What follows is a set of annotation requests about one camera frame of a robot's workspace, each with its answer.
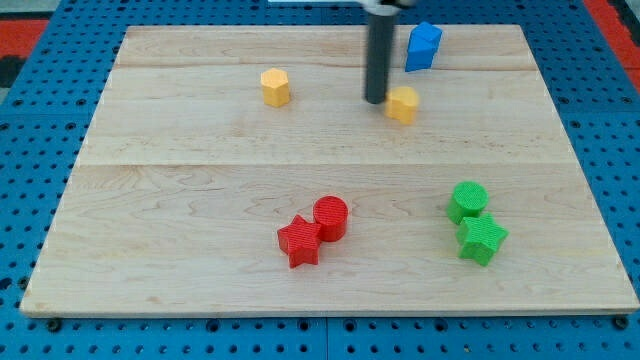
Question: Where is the yellow hexagon block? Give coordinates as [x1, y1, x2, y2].
[260, 68, 291, 107]

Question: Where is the yellow heart block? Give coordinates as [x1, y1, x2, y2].
[384, 86, 420, 125]

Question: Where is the red cylinder block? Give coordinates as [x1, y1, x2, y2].
[312, 196, 349, 242]

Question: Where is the red star block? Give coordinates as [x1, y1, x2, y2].
[277, 215, 321, 268]

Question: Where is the wooden board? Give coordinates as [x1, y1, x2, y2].
[20, 25, 639, 318]

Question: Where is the green cylinder block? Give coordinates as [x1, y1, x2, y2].
[446, 181, 489, 224]

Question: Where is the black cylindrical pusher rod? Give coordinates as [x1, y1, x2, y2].
[364, 1, 400, 104]

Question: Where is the green star block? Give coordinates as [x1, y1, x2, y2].
[456, 213, 509, 267]

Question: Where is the blue block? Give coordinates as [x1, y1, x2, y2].
[405, 21, 443, 72]

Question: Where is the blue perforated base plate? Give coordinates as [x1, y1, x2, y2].
[1, 0, 639, 359]

